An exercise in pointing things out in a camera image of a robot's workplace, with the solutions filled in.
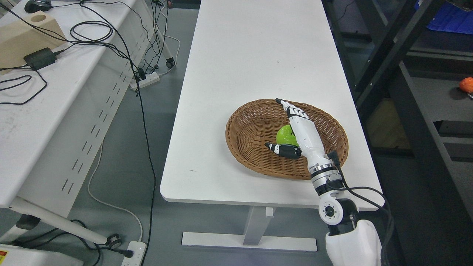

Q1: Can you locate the black power adapter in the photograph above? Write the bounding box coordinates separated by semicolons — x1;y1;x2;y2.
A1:
23;47;57;71

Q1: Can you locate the white power strip near appliance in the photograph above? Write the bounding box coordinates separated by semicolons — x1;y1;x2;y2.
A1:
121;241;147;266

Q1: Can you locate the black computer mouse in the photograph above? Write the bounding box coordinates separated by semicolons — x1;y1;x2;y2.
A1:
24;0;52;14

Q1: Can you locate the white box appliance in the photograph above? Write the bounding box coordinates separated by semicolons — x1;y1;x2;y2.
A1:
0;244;84;266

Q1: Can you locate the white folding table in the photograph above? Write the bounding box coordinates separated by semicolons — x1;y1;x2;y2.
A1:
1;0;153;248

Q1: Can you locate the white power strip far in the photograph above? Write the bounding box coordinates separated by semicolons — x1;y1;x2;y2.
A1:
129;72;160;91

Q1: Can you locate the long black cable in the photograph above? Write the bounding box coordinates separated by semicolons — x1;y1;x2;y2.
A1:
79;0;157;266

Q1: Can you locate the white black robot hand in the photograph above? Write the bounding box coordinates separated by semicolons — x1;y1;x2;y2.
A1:
265;98;336;177

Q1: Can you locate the green apple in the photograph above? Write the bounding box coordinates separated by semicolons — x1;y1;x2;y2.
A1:
276;125;299;147

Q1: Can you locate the orange toy on shelf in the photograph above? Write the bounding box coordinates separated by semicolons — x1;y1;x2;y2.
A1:
459;77;473;94

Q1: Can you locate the black metal shelf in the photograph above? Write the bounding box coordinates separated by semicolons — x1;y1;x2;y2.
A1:
322;0;472;266

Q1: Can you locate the brown wicker basket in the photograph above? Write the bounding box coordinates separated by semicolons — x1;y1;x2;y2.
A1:
226;99;349;180

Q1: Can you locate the white standing desk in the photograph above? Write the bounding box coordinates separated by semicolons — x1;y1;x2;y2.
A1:
160;0;385;252

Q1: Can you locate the beige wooden block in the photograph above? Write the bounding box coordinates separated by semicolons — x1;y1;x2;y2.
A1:
0;11;65;75

